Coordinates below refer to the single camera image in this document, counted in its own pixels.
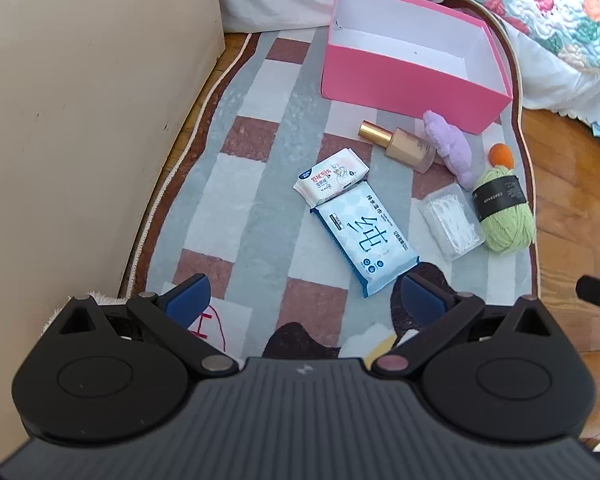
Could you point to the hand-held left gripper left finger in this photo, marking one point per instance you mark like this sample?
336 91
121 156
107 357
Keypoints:
192 297

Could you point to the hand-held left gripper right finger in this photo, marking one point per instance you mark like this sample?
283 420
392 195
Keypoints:
420 300

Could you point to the clear plastic floss pick box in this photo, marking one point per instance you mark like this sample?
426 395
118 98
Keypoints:
450 225

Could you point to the blue wet wipes pack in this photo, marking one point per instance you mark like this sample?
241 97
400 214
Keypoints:
365 240

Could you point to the green yarn ball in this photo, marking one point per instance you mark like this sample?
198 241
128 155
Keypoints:
510 230

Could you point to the foundation bottle with gold cap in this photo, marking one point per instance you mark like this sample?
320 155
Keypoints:
410 147

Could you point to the small white tissue pack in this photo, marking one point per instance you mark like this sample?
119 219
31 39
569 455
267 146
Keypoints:
330 175

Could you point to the small orange ball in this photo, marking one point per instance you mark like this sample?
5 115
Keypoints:
500 154

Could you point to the pink cardboard box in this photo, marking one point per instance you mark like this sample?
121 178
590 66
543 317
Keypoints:
380 85

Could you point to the pale fluffy clothing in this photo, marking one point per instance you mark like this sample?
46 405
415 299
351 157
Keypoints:
105 299

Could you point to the checkered floor rug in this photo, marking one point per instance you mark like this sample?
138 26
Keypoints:
250 220

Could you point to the beige cabinet panel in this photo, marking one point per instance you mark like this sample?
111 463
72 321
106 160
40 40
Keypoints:
80 110

